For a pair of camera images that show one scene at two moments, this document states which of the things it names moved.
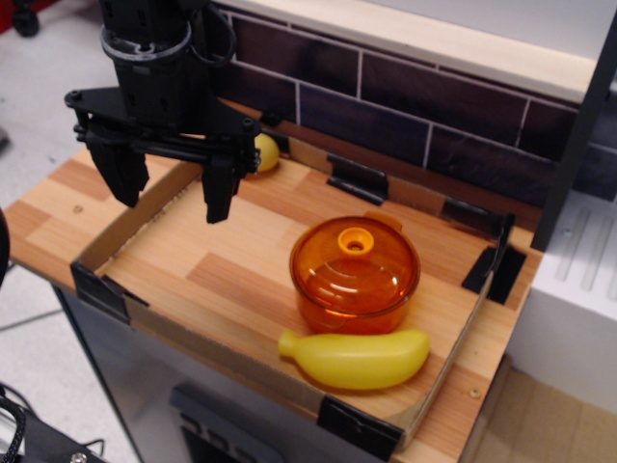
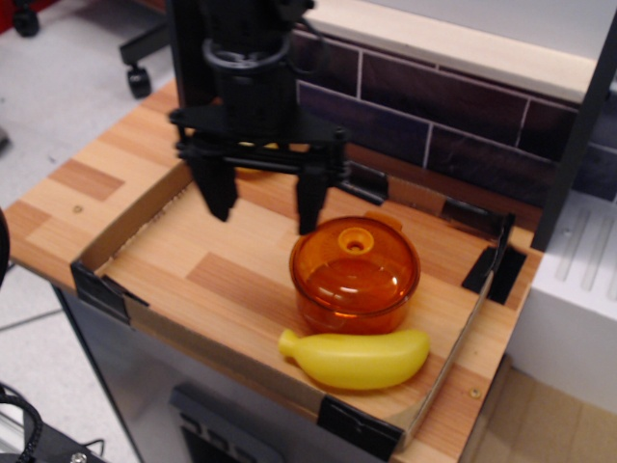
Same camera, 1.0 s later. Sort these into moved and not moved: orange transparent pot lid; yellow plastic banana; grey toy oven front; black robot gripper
Moved: black robot gripper
Not moved: yellow plastic banana; orange transparent pot lid; grey toy oven front
